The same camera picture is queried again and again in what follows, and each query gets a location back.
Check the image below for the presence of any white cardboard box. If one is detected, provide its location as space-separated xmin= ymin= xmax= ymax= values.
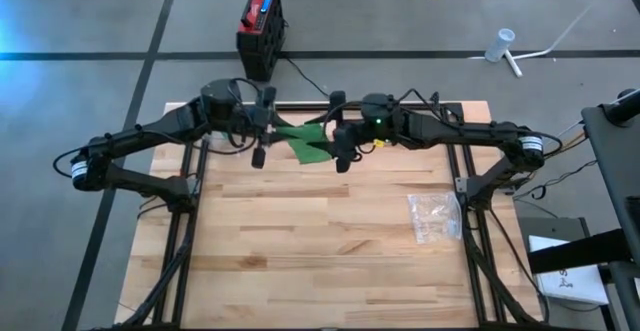
xmin=528 ymin=233 xmax=611 ymax=306

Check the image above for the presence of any dark green bandage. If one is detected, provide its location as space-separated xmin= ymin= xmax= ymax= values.
xmin=276 ymin=122 xmax=335 ymax=166

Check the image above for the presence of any coloured wire bundle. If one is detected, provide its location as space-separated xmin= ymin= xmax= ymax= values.
xmin=547 ymin=120 xmax=589 ymax=158

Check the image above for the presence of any black hooked floor cable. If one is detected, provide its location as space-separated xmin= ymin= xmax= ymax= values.
xmin=512 ymin=159 xmax=600 ymax=203

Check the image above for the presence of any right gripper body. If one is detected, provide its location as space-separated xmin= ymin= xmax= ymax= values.
xmin=329 ymin=90 xmax=362 ymax=175

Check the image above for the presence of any white lamp stand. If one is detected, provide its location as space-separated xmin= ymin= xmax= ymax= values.
xmin=467 ymin=0 xmax=606 ymax=80

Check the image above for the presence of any black power cable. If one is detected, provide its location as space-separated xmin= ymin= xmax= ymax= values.
xmin=285 ymin=56 xmax=331 ymax=100

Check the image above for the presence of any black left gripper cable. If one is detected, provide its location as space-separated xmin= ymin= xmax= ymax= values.
xmin=199 ymin=76 xmax=269 ymax=156

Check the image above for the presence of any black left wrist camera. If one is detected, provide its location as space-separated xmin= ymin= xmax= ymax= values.
xmin=244 ymin=106 xmax=271 ymax=135

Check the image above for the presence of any red black power station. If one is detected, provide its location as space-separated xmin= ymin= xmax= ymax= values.
xmin=235 ymin=0 xmax=287 ymax=83

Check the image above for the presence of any translucent white plastic cup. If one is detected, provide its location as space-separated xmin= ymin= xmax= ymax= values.
xmin=483 ymin=27 xmax=517 ymax=64

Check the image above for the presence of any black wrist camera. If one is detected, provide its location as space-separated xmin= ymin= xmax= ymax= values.
xmin=349 ymin=120 xmax=376 ymax=147
xmin=244 ymin=106 xmax=271 ymax=135

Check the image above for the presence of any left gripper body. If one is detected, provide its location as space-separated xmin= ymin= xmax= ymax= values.
xmin=244 ymin=86 xmax=278 ymax=170

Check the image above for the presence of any black side cart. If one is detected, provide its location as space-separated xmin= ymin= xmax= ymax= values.
xmin=527 ymin=88 xmax=640 ymax=331

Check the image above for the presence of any clear plastic bag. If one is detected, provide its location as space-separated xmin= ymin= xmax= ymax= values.
xmin=407 ymin=191 xmax=464 ymax=245

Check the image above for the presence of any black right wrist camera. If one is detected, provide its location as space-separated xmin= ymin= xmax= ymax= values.
xmin=349 ymin=120 xmax=376 ymax=147

